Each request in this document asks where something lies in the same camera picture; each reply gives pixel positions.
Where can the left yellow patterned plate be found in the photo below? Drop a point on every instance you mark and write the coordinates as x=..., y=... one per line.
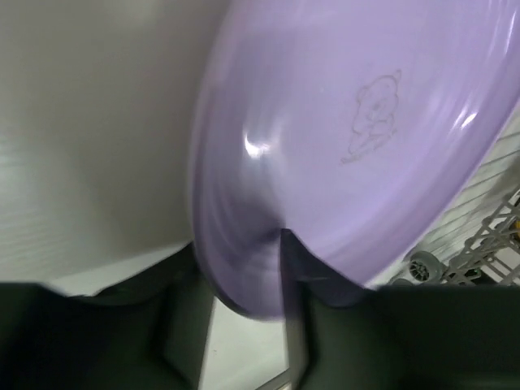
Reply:
x=515, y=229

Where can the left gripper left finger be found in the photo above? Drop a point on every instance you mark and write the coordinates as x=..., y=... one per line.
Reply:
x=146, y=332

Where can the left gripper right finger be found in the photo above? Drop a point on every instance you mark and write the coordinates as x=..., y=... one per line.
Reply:
x=343, y=336

